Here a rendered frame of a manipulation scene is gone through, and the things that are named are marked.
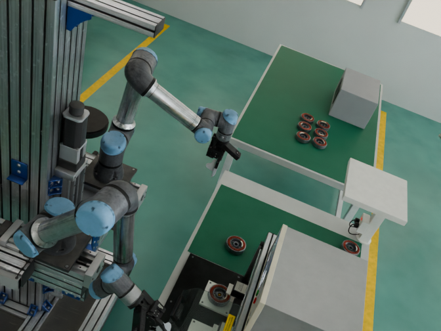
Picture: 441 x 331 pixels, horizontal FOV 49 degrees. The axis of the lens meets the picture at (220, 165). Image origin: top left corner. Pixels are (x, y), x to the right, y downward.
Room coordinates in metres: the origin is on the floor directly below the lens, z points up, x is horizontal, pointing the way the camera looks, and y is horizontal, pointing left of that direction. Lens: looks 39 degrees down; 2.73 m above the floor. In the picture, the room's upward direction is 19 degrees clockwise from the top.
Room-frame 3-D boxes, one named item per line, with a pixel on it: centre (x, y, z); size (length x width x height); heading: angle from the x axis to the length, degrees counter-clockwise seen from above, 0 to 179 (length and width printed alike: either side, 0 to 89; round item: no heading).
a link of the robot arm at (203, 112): (1.92, 0.13, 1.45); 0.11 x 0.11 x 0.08; 5
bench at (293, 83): (3.69, -0.62, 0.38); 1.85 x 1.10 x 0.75; 174
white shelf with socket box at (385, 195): (2.19, -0.86, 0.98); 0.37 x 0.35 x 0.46; 174
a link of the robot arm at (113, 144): (1.77, 0.52, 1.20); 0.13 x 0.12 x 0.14; 5
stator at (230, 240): (1.85, -0.22, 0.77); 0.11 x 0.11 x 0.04
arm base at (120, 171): (1.77, 0.52, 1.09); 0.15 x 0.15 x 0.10
